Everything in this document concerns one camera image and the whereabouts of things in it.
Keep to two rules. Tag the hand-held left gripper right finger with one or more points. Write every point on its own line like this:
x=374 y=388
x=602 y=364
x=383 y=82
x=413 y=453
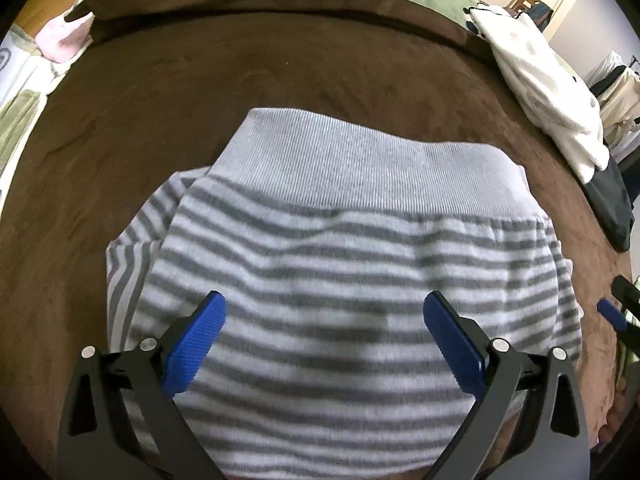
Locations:
x=452 y=335

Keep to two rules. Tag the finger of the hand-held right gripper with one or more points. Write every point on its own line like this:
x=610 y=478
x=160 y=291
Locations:
x=611 y=311

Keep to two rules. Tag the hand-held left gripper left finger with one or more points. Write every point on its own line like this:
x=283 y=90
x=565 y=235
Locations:
x=197 y=335

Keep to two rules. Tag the grey striped pants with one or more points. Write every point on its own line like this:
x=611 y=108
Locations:
x=350 y=240

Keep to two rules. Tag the hanging clothes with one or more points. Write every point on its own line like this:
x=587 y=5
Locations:
x=617 y=95

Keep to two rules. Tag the dark cloth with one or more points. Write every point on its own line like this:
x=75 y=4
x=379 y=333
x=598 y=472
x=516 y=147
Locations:
x=612 y=205

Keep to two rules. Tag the white spotted garment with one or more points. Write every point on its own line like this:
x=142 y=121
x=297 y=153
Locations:
x=540 y=80

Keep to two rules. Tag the brown bed blanket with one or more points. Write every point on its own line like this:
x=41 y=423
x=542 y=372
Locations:
x=150 y=95

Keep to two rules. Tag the white green leaf-print blanket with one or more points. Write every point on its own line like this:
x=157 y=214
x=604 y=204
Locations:
x=20 y=120

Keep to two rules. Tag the wooden chair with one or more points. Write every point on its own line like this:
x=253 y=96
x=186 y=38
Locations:
x=530 y=7

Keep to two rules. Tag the pink cloth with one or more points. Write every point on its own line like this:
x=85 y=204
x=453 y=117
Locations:
x=62 y=40

